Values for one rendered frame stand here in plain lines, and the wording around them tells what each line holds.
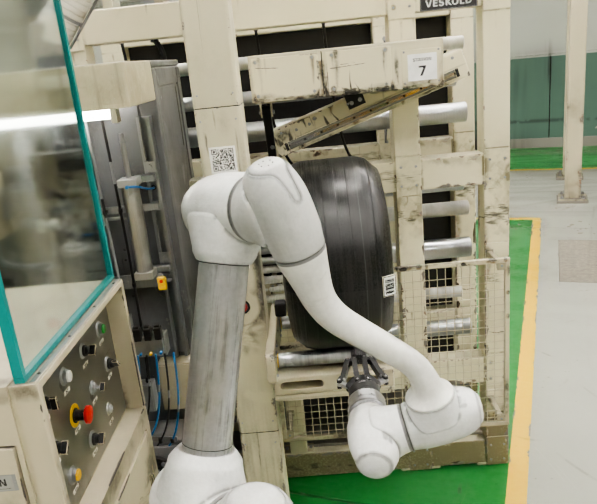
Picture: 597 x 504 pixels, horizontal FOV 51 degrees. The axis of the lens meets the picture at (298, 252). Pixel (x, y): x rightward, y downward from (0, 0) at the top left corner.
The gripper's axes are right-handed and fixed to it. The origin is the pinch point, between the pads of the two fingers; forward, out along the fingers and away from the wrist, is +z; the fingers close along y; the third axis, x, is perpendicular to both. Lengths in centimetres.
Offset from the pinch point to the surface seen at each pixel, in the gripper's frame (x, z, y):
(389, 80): -58, 62, -19
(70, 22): -83, 69, 78
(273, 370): 13.6, 13.8, 24.2
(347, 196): -35.6, 21.3, -1.1
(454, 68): -57, 75, -42
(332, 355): 12.9, 17.9, 6.6
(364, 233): -27.8, 13.4, -4.5
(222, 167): -43, 33, 33
